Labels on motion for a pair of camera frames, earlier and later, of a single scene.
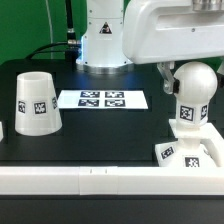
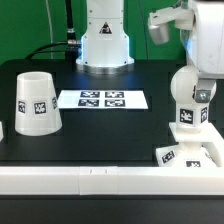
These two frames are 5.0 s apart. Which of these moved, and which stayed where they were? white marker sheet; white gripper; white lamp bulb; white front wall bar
Moved: white gripper
Stayed: white front wall bar; white lamp bulb; white marker sheet
